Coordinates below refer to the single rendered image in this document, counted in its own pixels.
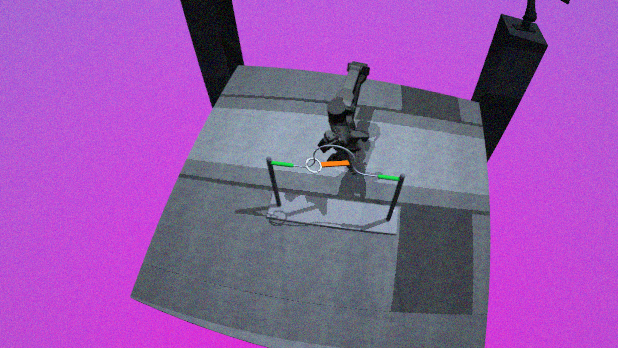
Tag orange bar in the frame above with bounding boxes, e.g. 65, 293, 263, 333
305, 158, 350, 173

